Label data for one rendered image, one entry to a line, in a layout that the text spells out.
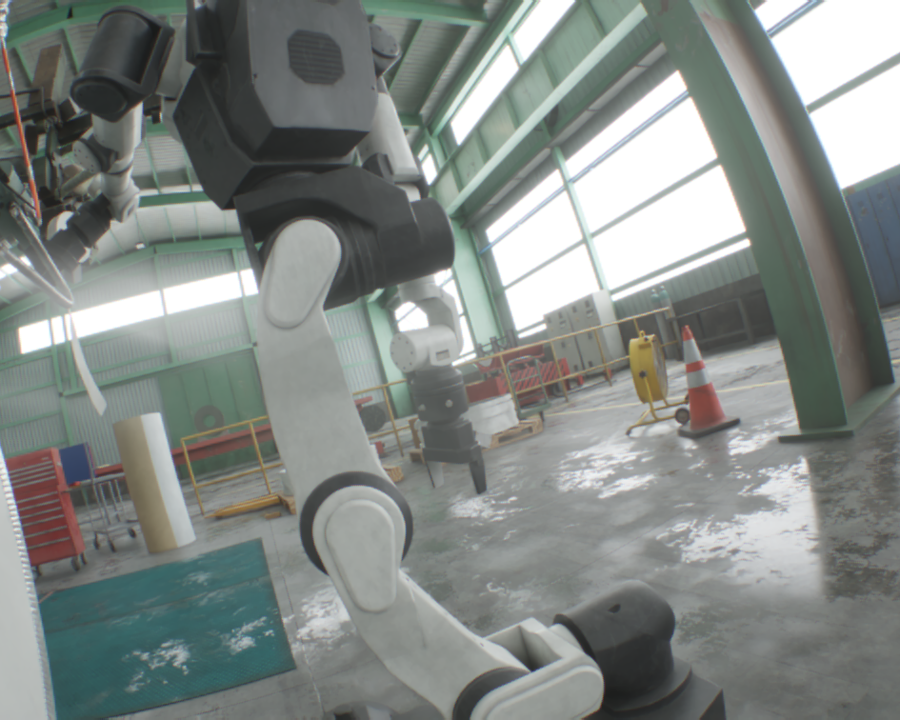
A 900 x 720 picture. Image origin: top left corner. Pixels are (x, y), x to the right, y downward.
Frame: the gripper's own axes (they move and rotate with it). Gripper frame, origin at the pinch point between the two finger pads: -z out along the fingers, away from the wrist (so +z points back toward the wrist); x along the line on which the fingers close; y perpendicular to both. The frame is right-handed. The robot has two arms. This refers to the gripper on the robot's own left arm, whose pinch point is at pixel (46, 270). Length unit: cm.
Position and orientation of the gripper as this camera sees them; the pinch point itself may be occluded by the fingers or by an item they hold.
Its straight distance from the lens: 127.5
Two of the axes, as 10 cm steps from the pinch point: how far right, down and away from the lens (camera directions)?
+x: 9.1, 3.9, -1.7
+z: 4.2, -7.7, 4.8
